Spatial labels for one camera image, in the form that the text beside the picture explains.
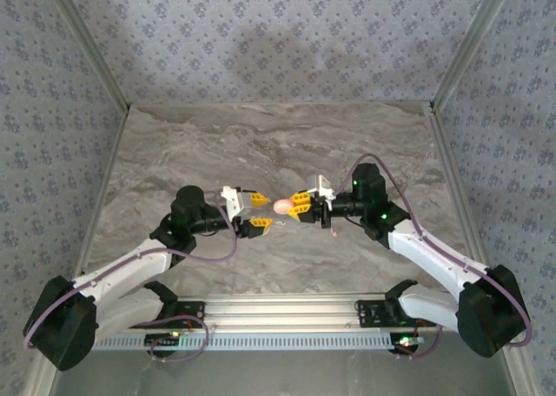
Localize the aluminium table side rail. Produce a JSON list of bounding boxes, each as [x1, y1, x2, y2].
[[71, 104, 131, 287], [427, 104, 492, 271]]

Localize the aluminium frame post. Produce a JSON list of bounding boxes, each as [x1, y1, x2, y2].
[[42, 0, 132, 110], [431, 0, 521, 110]]

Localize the black controller board with LED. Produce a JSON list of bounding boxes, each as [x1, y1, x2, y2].
[[389, 333, 426, 356], [144, 333, 182, 359]]

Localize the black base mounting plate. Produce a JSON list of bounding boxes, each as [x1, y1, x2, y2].
[[127, 299, 207, 330], [355, 299, 438, 328]]

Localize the grey metal shelf panel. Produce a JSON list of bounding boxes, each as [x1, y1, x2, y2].
[[51, 350, 520, 396]]

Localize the aluminium mounting rail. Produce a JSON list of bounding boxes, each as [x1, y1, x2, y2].
[[97, 292, 461, 334]]

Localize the grey slotted cable duct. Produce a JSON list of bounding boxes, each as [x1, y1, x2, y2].
[[92, 330, 397, 353]]

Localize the short aluminium frame strut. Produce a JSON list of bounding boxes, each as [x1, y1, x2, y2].
[[23, 356, 60, 396], [499, 347, 542, 396]]

